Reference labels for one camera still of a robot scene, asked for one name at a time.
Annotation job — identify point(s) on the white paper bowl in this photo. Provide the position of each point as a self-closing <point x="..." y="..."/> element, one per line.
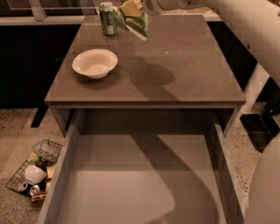
<point x="95" y="63"/>

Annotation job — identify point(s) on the green packet in basket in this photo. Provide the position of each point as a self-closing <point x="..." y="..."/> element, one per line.
<point x="33" y="158"/>

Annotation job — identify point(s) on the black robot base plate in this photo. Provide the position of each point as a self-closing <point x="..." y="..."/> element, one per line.
<point x="261" y="129"/>

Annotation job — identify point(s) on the silver can in basket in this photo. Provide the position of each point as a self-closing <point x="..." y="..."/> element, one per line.
<point x="22" y="187"/>
<point x="34" y="190"/>

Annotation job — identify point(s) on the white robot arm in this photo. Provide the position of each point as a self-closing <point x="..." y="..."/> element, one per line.
<point x="256" y="23"/>

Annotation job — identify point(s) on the green jalapeno chip bag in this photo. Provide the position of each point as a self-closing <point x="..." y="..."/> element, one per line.
<point x="136" y="25"/>

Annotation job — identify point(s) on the green soda can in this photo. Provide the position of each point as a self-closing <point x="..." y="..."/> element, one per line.
<point x="109" y="26"/>

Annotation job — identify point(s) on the white ceramic bowl in basket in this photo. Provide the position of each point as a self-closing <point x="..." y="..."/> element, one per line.
<point x="34" y="175"/>

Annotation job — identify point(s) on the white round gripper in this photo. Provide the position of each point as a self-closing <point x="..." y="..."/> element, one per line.
<point x="148" y="1"/>

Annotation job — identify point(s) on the clear plastic container in basket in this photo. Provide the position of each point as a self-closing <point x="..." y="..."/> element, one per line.
<point x="46" y="151"/>

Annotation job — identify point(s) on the black wire basket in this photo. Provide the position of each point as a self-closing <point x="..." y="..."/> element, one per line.
<point x="18" y="177"/>

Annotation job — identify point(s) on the open grey drawer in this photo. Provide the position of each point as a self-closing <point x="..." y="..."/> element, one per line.
<point x="143" y="166"/>

